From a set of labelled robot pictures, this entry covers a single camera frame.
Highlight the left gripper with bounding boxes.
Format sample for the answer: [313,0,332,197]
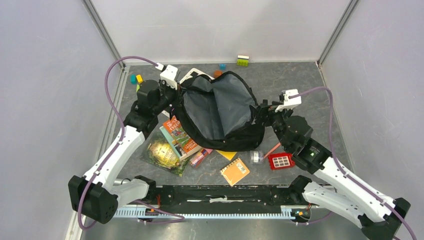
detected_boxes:
[152,79,188,115]

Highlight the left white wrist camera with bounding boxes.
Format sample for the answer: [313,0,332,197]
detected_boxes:
[155,63,179,90]

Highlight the teal paperback book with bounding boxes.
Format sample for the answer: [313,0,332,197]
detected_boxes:
[159,126,188,161]

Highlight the green white lego brick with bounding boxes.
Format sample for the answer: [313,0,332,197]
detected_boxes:
[236,55,250,67]

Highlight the small blue lego brick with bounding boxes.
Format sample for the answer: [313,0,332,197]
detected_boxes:
[219,63,227,71]

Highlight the red calculator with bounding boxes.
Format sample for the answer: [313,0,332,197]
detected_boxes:
[267,152,296,170]

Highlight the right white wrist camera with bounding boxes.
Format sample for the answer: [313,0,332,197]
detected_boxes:
[274,89,302,113]

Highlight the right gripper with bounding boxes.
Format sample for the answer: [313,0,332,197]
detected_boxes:
[248,100,292,152]

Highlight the orange spiral notepad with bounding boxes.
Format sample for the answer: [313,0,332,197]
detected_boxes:
[220,158,250,187]

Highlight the teal wooden block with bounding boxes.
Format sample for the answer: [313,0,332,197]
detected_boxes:
[130,75,137,85]

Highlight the black backpack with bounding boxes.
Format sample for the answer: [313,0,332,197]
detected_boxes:
[170,71,265,152]

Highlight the yellow notebook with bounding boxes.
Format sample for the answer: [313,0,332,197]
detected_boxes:
[216,150,237,161]

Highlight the pink pencil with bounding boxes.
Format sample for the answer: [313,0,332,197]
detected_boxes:
[263,143,281,159]

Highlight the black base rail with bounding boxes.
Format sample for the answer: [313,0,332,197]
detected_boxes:
[114,184,317,223]

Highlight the black white chessboard mat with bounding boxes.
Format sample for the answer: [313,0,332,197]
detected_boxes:
[161,68,213,117]

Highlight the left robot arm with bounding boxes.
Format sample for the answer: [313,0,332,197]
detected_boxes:
[68,80,178,230]

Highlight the orange treehouse book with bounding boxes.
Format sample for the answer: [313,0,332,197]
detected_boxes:
[162,116,201,160]

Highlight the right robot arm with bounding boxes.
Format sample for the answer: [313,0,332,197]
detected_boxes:
[252,101,411,240]

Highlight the yellow wooden block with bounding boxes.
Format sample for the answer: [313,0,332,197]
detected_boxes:
[135,74,143,84]

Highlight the clear plastic box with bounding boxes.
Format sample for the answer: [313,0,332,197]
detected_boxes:
[249,150,264,164]

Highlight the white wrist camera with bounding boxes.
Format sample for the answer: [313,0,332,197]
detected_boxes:
[274,89,302,113]
[155,63,179,90]

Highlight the orange brown cube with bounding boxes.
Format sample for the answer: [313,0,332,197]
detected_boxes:
[213,70,223,79]

